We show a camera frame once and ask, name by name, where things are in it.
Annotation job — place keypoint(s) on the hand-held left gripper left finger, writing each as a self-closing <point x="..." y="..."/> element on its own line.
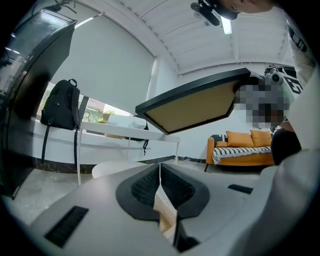
<point x="100" y="212"/>

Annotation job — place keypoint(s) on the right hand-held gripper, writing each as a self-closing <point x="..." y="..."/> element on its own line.
<point x="287" y="80"/>

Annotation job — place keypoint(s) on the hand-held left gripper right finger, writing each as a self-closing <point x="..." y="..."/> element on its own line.
<point x="215" y="195"/>

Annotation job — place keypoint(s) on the framed antler picture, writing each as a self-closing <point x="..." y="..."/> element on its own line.
<point x="190" y="110"/>

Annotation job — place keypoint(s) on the round two-tier side table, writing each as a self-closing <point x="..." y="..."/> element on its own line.
<point x="112" y="170"/>

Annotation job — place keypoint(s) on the orange sofa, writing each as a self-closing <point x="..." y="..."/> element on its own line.
<point x="240" y="160"/>

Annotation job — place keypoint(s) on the black white striped blanket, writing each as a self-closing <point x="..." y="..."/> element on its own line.
<point x="240" y="151"/>

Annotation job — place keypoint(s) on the orange sofa cushion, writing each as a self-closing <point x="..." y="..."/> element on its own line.
<point x="261" y="138"/>
<point x="240" y="139"/>

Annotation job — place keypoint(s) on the small orange cushion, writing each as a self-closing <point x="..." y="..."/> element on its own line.
<point x="221" y="144"/>

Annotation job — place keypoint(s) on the black striped sofa cushion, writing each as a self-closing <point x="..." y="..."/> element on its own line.
<point x="219" y="137"/>

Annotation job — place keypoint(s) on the person's beige shirt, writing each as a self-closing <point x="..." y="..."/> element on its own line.
<point x="307" y="60"/>

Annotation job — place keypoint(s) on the long ceiling light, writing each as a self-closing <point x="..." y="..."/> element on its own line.
<point x="227" y="27"/>

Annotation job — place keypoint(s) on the person's black trousers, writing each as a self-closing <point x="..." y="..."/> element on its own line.
<point x="285" y="147"/>

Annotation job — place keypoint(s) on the small black bag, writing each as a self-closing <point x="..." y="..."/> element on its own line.
<point x="145" y="146"/>

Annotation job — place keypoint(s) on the person's head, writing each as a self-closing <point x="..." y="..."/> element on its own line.
<point x="250" y="5"/>

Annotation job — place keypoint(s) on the black glass door cabinet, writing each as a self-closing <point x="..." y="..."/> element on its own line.
<point x="30" y="100"/>

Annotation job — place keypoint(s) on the grey roller blind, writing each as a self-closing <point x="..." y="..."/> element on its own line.
<point x="112" y="62"/>

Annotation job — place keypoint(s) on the black head-mounted camera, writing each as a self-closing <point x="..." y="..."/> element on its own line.
<point x="207" y="13"/>

